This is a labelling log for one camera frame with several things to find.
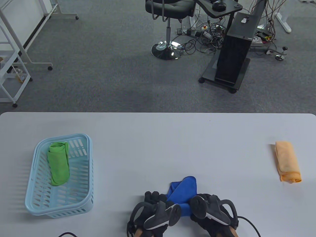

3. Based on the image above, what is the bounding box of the chrome stand foot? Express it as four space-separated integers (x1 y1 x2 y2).
265 46 288 61

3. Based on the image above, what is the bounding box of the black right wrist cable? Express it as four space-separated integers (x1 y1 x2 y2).
237 216 261 237

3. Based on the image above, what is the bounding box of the black swivel chair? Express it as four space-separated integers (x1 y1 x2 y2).
145 0 196 61

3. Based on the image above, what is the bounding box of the tangle of floor cables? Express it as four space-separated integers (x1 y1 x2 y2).
173 0 288 56

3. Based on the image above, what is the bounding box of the blue rectangular towel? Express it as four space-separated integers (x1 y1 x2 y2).
166 176 197 217

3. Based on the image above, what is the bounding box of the black hand controller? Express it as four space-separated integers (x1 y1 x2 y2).
127 200 182 231
190 195 239 226

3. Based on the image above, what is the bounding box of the black left hand controller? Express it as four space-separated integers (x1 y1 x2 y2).
127 200 182 231

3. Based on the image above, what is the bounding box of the person's left hand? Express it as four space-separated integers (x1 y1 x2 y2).
133 191 175 237

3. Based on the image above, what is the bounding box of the white rolling whiteboard stand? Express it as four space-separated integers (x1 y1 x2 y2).
0 0 80 71

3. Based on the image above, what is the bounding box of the person's right hand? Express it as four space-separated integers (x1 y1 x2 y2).
190 193 239 237

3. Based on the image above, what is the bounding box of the black right hand controller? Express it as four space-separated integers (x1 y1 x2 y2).
190 195 239 226

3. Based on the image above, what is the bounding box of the small black side desk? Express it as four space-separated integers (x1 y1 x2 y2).
195 0 243 31

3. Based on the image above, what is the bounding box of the light blue plastic basket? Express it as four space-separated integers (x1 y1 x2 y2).
25 133 94 219

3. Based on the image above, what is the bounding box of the black computer tower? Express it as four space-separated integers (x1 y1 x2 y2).
214 12 262 87

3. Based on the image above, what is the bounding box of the orange rectangular towel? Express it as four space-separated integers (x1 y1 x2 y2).
275 141 302 184

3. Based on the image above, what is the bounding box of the black slanted post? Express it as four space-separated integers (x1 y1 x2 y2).
248 0 267 18

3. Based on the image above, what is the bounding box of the green rectangular towel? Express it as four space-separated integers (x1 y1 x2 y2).
47 141 70 186

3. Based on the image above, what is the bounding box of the black rolling base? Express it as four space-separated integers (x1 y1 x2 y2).
199 53 251 94

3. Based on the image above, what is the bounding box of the white metal rack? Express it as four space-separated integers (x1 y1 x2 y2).
0 22 33 108

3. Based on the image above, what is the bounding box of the white desk leg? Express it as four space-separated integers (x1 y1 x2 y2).
275 12 292 33

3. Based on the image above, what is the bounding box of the black object on side desk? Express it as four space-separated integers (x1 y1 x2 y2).
212 0 227 11

